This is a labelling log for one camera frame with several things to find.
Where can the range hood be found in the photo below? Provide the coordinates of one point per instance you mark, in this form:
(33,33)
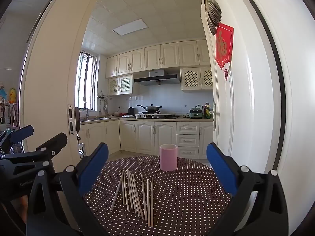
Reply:
(157,79)

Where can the ceiling light panel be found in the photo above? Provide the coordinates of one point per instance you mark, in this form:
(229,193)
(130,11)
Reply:
(130,27)

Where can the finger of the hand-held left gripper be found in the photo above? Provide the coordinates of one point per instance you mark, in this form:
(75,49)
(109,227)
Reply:
(22,131)
(57,141)

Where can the lattice door cabinet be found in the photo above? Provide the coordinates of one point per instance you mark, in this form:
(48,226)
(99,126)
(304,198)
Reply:
(120,85)
(196,78)

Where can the brown polka dot tablecloth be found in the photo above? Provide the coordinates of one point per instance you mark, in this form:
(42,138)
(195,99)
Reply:
(184,201)

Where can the grey feather fan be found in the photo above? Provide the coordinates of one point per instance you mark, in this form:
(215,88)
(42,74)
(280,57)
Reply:
(212,14)

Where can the metal wok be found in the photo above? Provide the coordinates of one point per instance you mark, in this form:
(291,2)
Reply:
(151,108)

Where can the metal stand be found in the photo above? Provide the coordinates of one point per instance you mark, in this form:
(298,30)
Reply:
(81,150)

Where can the cluster of condiment bottles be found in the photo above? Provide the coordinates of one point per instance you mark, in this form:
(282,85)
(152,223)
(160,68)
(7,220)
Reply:
(208,111)

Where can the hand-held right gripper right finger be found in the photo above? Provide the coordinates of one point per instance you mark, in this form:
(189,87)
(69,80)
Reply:
(221,169)

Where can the kitchen window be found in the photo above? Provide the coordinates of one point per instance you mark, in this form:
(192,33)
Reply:
(86,83)

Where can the kitchen sink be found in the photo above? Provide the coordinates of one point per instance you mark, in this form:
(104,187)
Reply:
(96,118)

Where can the kitchen faucet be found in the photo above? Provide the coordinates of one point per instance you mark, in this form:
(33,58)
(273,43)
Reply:
(86,110)

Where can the yellow duck toy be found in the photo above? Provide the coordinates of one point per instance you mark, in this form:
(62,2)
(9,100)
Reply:
(12,94)

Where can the cream door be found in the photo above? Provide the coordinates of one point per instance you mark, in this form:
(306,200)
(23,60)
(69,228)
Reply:
(49,78)

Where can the green electric grill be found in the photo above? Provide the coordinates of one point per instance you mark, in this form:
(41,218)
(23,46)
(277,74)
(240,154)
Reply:
(196,114)

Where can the wall utensil rack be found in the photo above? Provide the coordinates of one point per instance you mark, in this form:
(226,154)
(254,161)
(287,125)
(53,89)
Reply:
(103,98)

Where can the black kettle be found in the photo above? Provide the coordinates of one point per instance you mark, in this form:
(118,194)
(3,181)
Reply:
(131,111)

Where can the red door poster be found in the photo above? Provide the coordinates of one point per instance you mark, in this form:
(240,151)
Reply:
(224,46)

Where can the pink cup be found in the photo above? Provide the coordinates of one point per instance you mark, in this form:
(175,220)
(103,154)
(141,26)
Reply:
(168,158)

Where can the group of wooden chopsticks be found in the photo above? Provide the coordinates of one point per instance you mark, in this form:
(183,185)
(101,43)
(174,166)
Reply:
(132,189)

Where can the gas stove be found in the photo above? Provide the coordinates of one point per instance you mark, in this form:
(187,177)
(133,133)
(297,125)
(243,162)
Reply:
(157,116)

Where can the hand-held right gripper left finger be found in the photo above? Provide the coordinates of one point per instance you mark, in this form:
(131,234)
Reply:
(93,169)

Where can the white upper cabinets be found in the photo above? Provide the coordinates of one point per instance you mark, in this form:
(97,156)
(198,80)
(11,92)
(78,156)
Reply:
(152,57)

